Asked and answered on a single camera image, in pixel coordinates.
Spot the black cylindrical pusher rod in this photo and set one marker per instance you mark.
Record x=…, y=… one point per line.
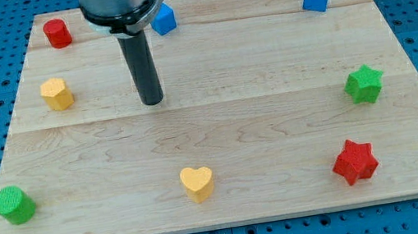
x=141, y=65

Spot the blue cube block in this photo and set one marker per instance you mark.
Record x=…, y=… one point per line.
x=164, y=21

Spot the red cylinder block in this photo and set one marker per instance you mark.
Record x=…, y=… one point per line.
x=57, y=33

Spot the yellow hexagon block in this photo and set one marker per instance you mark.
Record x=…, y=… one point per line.
x=56, y=94

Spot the yellow heart block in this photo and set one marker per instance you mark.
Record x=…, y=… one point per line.
x=198, y=183

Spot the wooden board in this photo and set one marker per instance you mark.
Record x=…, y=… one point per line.
x=253, y=89

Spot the green cylinder block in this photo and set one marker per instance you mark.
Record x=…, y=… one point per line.
x=15, y=205

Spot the green star block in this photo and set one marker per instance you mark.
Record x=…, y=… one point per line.
x=364, y=85

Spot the red star block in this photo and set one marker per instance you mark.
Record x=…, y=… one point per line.
x=356, y=161

